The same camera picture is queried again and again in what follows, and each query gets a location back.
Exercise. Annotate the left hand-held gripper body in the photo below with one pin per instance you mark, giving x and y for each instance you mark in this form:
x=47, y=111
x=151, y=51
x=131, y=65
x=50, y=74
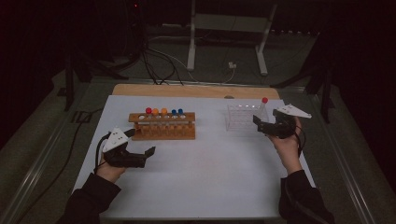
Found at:
x=115, y=140

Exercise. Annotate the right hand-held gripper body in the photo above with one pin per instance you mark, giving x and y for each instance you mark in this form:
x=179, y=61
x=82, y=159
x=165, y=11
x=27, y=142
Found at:
x=292, y=111

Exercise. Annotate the red cap test tube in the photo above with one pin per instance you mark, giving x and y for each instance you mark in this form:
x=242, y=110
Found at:
x=148, y=110
x=265, y=100

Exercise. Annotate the wooden test tube rack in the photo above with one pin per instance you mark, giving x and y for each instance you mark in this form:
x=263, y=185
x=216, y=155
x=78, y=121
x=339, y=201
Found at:
x=162, y=135

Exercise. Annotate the clear acrylic test tube rack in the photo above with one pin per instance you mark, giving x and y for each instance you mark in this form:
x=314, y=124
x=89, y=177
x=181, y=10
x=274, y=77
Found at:
x=236, y=121

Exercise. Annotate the orange cap test tube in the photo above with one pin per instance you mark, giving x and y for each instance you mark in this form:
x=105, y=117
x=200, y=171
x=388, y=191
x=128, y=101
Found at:
x=155, y=111
x=164, y=110

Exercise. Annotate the blue cap test tube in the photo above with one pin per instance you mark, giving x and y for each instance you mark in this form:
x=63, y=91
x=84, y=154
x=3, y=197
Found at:
x=174, y=112
x=180, y=111

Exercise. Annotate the person's left hand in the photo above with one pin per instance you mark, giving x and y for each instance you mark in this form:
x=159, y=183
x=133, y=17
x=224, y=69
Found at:
x=110, y=172

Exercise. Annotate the person's right hand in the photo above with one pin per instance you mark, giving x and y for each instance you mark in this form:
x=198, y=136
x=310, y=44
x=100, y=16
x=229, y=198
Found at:
x=288, y=149

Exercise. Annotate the black tripod stand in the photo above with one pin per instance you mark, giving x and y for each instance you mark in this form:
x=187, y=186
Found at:
x=69, y=90
x=325, y=102

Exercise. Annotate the round grey table grommet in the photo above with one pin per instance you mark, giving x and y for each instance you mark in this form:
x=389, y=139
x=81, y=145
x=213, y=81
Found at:
x=229, y=97

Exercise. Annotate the white table mat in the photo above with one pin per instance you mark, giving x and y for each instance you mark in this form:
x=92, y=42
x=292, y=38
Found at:
x=199, y=174

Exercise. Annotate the white plug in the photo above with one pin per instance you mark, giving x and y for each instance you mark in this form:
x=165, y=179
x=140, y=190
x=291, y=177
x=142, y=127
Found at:
x=232, y=65

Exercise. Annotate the grey metal stand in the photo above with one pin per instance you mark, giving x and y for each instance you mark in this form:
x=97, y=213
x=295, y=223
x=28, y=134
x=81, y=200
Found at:
x=190, y=56

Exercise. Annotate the small black floor frame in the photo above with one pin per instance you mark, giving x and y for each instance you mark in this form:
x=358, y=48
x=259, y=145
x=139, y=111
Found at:
x=74, y=116

